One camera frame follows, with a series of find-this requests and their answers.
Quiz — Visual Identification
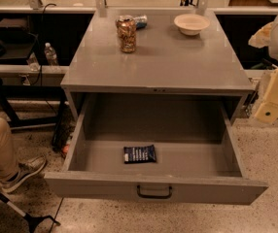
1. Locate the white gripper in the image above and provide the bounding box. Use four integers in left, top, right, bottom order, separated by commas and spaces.
248, 22, 278, 123

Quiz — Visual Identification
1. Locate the dark blue rxbar wrapper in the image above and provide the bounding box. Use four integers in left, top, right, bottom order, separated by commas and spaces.
123, 145, 156, 164

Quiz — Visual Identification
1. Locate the grey open drawer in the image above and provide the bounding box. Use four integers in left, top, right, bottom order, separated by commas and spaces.
45, 93, 268, 205

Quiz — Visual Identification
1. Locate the grey metal cabinet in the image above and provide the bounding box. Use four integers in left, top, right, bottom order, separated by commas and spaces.
61, 8, 253, 120

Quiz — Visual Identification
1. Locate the blue crumpled snack bag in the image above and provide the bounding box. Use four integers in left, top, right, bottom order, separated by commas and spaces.
133, 15, 148, 29

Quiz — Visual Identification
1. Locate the gold soda can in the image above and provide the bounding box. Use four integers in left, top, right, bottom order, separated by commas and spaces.
116, 16, 136, 53

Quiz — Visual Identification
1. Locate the clear plastic water bottle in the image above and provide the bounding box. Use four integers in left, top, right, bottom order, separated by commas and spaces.
44, 43, 59, 70

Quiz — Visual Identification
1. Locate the small clear plastic cup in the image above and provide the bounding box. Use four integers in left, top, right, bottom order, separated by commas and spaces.
27, 52, 40, 72

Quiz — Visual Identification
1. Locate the grey sneaker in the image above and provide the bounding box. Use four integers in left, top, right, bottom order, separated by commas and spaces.
2, 156, 47, 193

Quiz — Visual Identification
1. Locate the black drawer handle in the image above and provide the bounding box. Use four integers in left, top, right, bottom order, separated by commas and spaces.
136, 185, 173, 200

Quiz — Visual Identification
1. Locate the black cable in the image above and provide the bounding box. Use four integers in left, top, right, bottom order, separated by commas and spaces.
21, 2, 58, 115

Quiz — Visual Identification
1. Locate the black table frame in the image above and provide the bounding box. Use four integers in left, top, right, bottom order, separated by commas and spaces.
0, 68, 67, 148

